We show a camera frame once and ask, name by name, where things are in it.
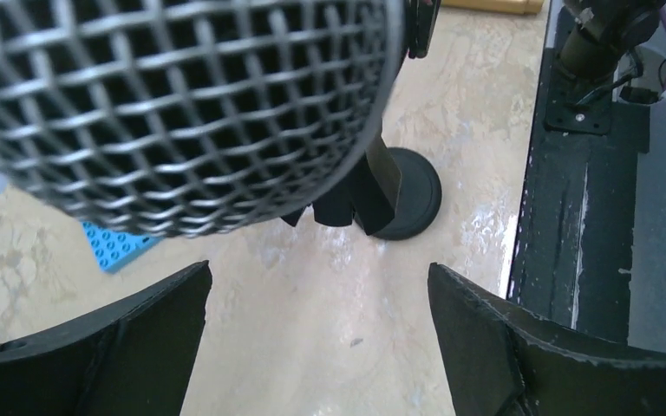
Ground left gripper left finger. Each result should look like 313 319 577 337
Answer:
0 262 212 415

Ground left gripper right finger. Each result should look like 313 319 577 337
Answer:
428 263 666 415

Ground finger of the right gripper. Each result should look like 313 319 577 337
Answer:
405 0 441 59

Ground gold handheld microphone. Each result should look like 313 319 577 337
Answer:
441 0 545 15

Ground black stand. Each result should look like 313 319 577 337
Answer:
280 129 443 241

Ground black silver-grille microphone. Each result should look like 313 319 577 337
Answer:
0 1 405 237

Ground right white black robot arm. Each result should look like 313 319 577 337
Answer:
405 1 666 81

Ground blue studded baseplate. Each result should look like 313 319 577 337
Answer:
82 222 160 274

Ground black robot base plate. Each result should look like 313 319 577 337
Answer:
506 1 650 343

